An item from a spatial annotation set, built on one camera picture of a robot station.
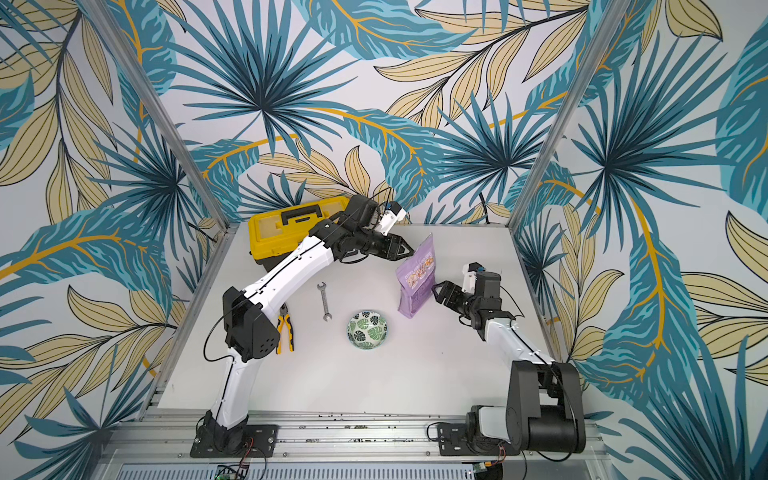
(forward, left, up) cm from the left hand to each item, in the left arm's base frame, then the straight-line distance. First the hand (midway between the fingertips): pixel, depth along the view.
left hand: (407, 253), depth 80 cm
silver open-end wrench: (-6, +24, -25) cm, 35 cm away
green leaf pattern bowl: (-11, +11, -24) cm, 28 cm away
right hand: (-4, -6, -14) cm, 16 cm away
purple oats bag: (-1, -3, -10) cm, 10 cm away
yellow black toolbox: (+15, +43, -10) cm, 47 cm away
